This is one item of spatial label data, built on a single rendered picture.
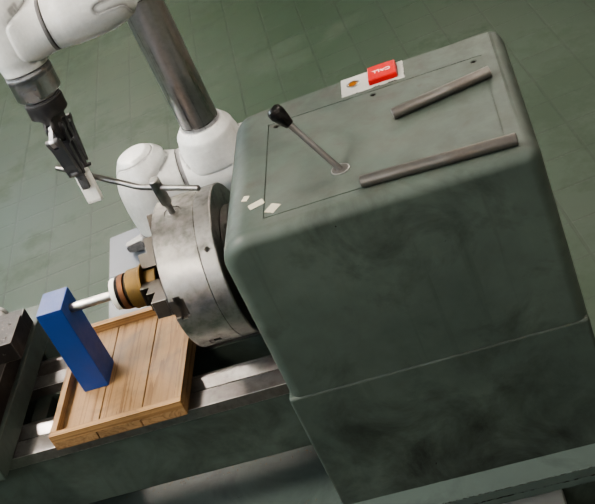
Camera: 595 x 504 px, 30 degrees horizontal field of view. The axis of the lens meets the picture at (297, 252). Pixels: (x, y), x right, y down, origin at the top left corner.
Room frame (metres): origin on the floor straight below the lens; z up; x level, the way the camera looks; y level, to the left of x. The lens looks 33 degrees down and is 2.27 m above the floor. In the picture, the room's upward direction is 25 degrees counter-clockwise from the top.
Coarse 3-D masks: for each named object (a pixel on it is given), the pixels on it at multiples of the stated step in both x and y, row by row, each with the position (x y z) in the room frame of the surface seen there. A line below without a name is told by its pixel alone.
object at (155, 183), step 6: (150, 180) 1.93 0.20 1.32; (156, 180) 1.92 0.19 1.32; (156, 186) 1.92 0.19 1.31; (156, 192) 1.92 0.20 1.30; (162, 192) 1.92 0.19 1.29; (162, 198) 1.92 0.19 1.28; (168, 198) 1.92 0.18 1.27; (162, 204) 1.92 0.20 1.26; (168, 204) 1.92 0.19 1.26; (168, 210) 1.93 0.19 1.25; (174, 210) 1.93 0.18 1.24
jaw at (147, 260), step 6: (150, 216) 2.03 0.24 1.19; (150, 222) 2.03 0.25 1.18; (150, 228) 2.02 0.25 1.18; (144, 240) 2.01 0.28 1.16; (150, 240) 2.01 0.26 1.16; (150, 246) 2.00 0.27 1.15; (150, 252) 2.00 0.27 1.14; (144, 258) 2.00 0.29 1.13; (150, 258) 1.99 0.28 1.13; (144, 264) 1.99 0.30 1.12; (150, 264) 1.98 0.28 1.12
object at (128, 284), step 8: (128, 272) 1.99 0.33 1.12; (136, 272) 1.97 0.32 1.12; (144, 272) 1.98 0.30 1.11; (152, 272) 1.97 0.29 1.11; (120, 280) 1.98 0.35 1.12; (128, 280) 1.97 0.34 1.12; (136, 280) 1.96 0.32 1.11; (144, 280) 1.96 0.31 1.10; (152, 280) 1.95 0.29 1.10; (120, 288) 1.97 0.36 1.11; (128, 288) 1.96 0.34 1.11; (136, 288) 1.95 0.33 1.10; (120, 296) 1.96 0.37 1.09; (128, 296) 1.95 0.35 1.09; (136, 296) 1.95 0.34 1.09; (120, 304) 1.96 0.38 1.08; (128, 304) 1.96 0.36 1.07; (136, 304) 1.95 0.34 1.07; (144, 304) 1.95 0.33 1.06
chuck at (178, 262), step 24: (192, 192) 1.98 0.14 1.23; (192, 216) 1.89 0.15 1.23; (168, 240) 1.87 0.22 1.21; (192, 240) 1.85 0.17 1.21; (168, 264) 1.84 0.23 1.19; (192, 264) 1.82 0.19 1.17; (168, 288) 1.82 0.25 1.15; (192, 288) 1.80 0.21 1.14; (192, 312) 1.80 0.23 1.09; (216, 312) 1.79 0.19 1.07; (192, 336) 1.82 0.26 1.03; (216, 336) 1.82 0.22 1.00; (240, 336) 1.84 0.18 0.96
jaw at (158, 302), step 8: (144, 288) 1.93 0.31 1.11; (152, 288) 1.91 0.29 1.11; (160, 288) 1.89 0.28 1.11; (144, 296) 1.92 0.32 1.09; (152, 296) 1.89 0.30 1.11; (160, 296) 1.86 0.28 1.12; (152, 304) 1.84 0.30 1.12; (160, 304) 1.84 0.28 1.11; (168, 304) 1.83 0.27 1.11; (176, 304) 1.82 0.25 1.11; (184, 304) 1.81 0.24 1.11; (160, 312) 1.84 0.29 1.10; (168, 312) 1.83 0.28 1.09; (176, 312) 1.82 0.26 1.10; (184, 312) 1.81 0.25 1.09
